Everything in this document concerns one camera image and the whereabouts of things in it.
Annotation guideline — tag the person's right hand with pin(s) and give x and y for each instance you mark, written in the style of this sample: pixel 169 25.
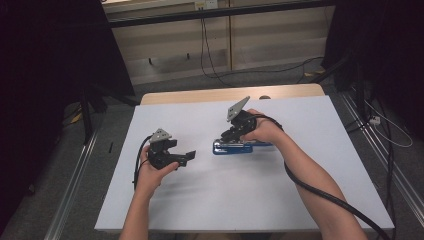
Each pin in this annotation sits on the person's right hand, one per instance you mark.
pixel 266 131

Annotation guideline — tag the black horizontal bar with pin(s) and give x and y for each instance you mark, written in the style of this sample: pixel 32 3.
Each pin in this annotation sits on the black horizontal bar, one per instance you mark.
pixel 216 13

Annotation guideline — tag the dark round table grommet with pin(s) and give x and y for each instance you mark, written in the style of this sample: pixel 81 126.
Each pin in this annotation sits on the dark round table grommet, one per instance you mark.
pixel 265 97

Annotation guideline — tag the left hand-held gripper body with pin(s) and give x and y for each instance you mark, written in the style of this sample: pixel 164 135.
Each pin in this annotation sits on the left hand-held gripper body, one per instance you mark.
pixel 160 155

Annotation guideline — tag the aluminium floor rail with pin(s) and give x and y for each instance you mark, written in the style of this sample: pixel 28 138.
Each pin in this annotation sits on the aluminium floor rail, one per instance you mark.
pixel 71 190
pixel 380 153

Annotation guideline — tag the wooden table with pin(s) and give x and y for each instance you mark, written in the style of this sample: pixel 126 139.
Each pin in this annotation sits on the wooden table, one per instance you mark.
pixel 200 95

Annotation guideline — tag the white table cover sheet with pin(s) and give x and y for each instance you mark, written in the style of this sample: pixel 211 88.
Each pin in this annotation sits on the white table cover sheet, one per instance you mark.
pixel 216 200

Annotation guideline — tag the small black floor item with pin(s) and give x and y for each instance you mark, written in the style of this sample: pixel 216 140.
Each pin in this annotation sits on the small black floor item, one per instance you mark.
pixel 110 147

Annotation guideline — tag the white power adapter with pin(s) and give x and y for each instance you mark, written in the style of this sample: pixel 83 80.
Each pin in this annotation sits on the white power adapter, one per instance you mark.
pixel 375 120

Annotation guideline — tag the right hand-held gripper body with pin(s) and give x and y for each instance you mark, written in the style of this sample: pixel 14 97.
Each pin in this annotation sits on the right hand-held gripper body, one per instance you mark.
pixel 243 122

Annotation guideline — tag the beige wooden cabinet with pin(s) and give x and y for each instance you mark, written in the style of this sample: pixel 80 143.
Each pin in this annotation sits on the beige wooden cabinet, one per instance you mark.
pixel 266 43

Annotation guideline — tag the black stand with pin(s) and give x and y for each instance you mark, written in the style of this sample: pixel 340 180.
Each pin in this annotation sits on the black stand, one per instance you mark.
pixel 336 68
pixel 87 113

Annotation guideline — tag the white wall socket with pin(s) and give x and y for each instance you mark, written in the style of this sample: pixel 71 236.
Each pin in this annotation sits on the white wall socket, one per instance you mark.
pixel 206 4

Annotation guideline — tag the black curtain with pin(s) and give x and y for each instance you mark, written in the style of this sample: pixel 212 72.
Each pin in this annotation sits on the black curtain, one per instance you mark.
pixel 390 50
pixel 40 83

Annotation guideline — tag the blue stapler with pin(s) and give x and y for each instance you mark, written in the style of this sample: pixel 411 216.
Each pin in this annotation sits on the blue stapler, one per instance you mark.
pixel 231 149

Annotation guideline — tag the person's left hand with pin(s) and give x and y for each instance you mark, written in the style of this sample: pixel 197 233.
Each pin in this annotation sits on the person's left hand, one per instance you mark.
pixel 150 180

